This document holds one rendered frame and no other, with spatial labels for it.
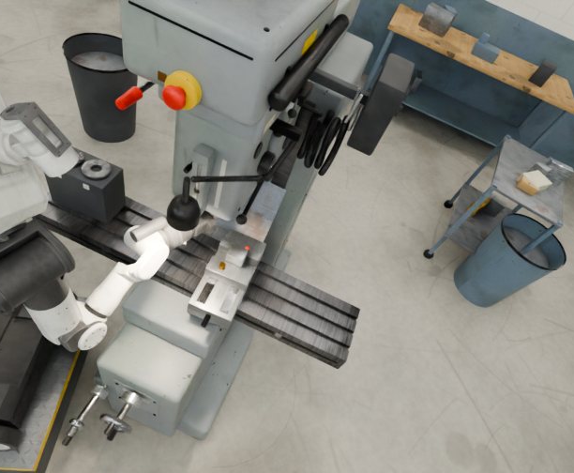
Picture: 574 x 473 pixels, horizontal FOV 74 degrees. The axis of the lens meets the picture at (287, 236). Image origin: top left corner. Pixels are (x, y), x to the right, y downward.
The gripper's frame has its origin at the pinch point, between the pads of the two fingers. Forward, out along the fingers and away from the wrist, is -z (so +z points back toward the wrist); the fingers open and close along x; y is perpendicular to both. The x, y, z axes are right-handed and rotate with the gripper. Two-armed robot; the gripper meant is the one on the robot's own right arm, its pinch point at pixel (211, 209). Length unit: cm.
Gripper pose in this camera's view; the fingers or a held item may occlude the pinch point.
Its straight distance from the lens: 120.6
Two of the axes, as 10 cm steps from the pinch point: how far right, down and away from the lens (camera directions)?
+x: -7.2, -6.5, 2.6
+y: -2.8, 6.0, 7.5
